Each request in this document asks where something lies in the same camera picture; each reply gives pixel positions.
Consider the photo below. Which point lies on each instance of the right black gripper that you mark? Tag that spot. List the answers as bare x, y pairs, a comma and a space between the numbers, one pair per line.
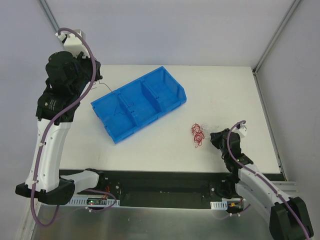
219, 138

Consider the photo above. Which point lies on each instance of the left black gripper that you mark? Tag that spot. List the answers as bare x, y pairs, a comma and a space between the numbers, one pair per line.
92, 68

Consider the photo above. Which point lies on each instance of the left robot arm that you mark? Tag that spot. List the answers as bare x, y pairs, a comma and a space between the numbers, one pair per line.
68, 75

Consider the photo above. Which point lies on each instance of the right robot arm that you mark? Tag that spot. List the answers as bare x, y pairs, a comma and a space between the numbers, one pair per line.
287, 217

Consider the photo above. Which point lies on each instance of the blue plastic divided bin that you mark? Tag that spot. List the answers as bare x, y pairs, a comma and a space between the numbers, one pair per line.
139, 103

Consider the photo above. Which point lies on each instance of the silver metal sheet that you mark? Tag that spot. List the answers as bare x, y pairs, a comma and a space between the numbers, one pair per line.
125, 223

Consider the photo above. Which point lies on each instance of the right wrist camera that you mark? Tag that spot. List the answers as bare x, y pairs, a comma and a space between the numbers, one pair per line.
241, 129

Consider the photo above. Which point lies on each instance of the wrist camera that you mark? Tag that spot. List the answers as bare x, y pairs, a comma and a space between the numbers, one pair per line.
241, 129
72, 44

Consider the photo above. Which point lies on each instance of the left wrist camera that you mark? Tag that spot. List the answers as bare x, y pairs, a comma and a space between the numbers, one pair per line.
72, 44

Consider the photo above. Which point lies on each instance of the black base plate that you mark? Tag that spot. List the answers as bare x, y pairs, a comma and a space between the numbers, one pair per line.
173, 190

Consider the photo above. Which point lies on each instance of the right white cable duct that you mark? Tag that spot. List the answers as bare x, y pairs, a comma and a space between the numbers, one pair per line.
219, 205

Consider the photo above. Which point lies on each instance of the white cable duct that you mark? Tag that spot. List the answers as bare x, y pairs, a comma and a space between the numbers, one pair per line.
84, 201
219, 205

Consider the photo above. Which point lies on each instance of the left aluminium frame post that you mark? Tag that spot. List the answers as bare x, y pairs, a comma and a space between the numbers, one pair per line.
49, 14

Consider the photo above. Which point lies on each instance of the aluminium frame post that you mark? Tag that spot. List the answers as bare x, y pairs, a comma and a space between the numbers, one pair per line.
278, 31
49, 14

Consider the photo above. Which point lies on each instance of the right aluminium frame post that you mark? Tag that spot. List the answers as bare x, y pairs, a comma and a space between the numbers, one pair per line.
278, 31

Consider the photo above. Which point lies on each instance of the left white cable duct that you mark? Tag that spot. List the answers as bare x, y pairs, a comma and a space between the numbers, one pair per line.
84, 201

